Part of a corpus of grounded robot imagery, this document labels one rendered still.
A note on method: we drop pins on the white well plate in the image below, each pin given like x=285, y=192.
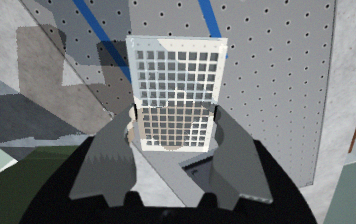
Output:
x=171, y=87

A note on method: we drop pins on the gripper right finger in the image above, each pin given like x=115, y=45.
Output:
x=248, y=180

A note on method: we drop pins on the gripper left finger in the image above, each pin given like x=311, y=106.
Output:
x=96, y=176

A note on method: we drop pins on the blue rectangular tape outline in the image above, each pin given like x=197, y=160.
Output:
x=83, y=8

